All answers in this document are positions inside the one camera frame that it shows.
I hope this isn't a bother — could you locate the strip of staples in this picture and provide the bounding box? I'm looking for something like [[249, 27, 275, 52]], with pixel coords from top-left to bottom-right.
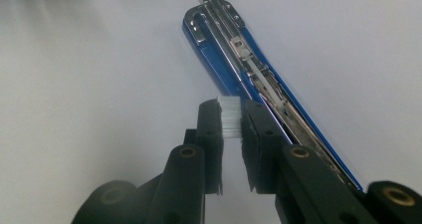
[[217, 96, 243, 139]]

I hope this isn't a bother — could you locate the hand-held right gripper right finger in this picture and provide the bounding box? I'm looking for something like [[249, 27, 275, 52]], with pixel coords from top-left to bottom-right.
[[241, 99, 379, 224]]

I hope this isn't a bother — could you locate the blue stapler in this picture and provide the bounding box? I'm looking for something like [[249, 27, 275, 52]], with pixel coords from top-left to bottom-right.
[[181, 0, 364, 192]]

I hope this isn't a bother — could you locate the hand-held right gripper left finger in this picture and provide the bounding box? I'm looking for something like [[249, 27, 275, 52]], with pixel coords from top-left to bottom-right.
[[145, 99, 224, 224]]

